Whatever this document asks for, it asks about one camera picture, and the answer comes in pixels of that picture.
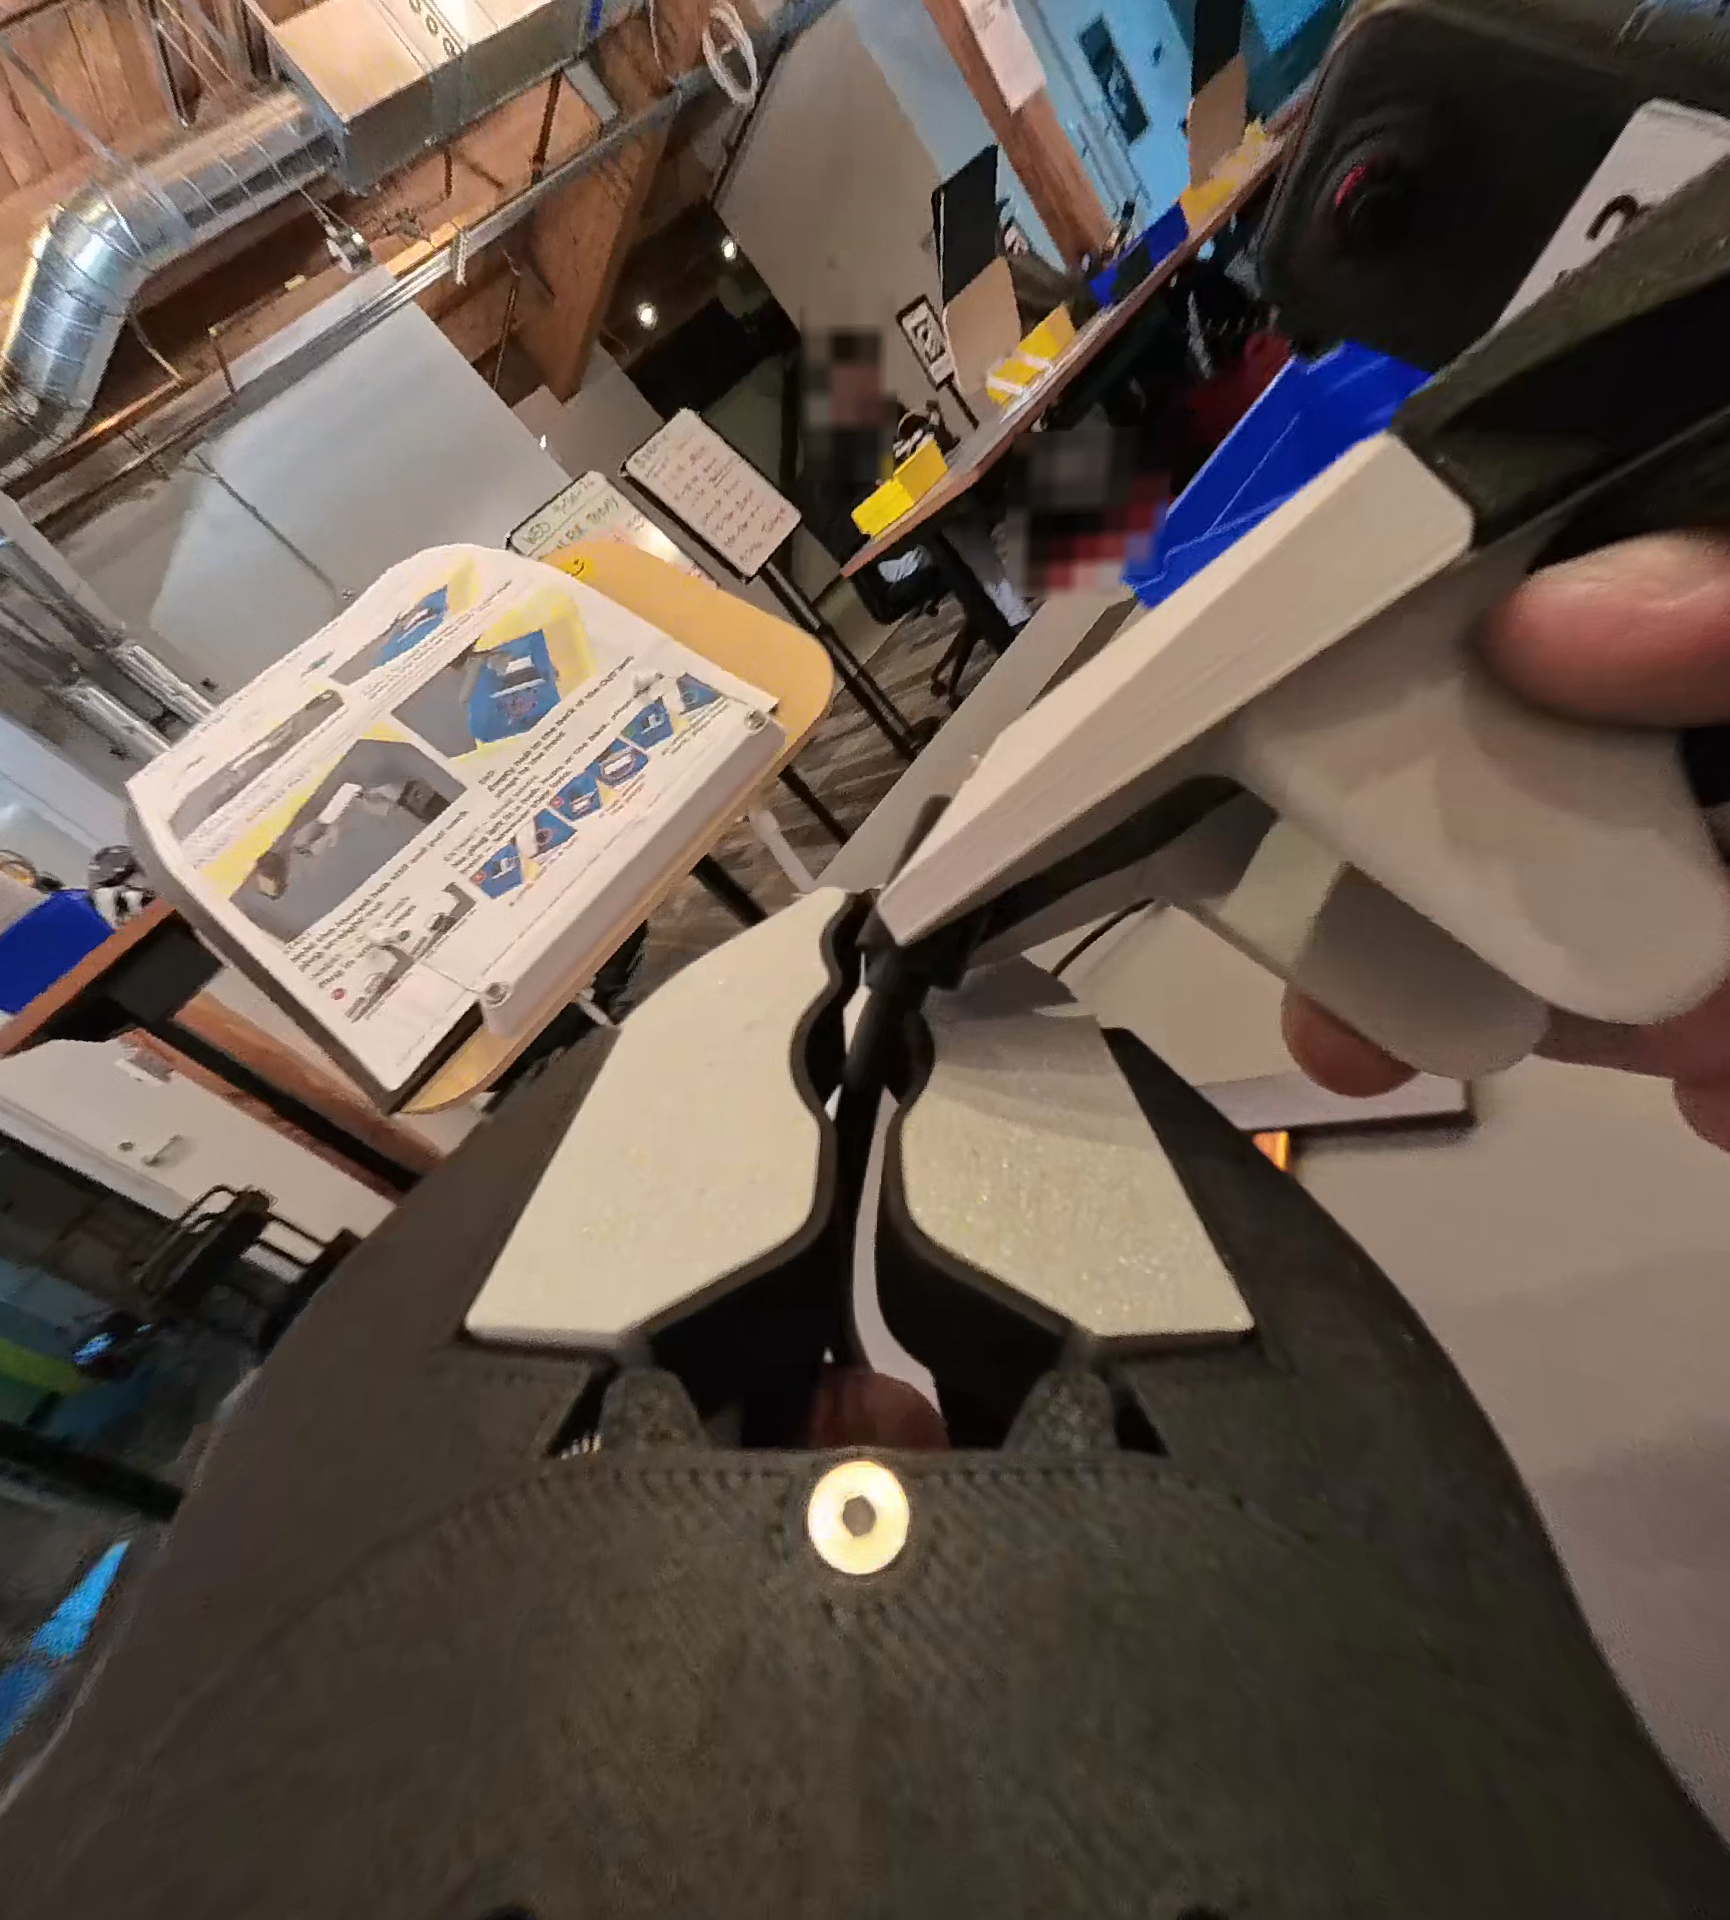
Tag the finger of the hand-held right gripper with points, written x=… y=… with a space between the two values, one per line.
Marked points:
x=1224 y=631
x=1135 y=915

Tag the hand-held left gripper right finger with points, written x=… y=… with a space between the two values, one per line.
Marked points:
x=1074 y=1185

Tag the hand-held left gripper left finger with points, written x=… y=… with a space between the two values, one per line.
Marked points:
x=654 y=1171

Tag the person's right hand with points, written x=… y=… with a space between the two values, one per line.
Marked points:
x=1631 y=631

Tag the large blue plastic bin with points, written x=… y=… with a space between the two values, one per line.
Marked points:
x=1284 y=450

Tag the yellow bin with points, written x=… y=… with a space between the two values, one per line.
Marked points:
x=903 y=494
x=1031 y=352

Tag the small blue bin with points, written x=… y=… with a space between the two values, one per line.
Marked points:
x=1151 y=248

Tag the black and white marker sign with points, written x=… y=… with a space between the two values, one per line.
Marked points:
x=929 y=339

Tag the white document stand with instructions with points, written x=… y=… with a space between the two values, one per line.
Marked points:
x=475 y=781

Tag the black and tan display board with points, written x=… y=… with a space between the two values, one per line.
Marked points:
x=972 y=241

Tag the small whiteboard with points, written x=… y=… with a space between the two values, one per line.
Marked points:
x=715 y=494

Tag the paper notice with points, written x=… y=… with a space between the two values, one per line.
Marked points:
x=1001 y=45

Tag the whiteboard with green heading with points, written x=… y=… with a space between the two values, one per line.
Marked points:
x=564 y=518

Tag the wooden post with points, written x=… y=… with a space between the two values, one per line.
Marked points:
x=1038 y=173

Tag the rectangular metal duct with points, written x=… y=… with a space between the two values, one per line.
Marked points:
x=415 y=75

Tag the silver ventilation duct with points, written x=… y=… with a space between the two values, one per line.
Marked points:
x=100 y=270

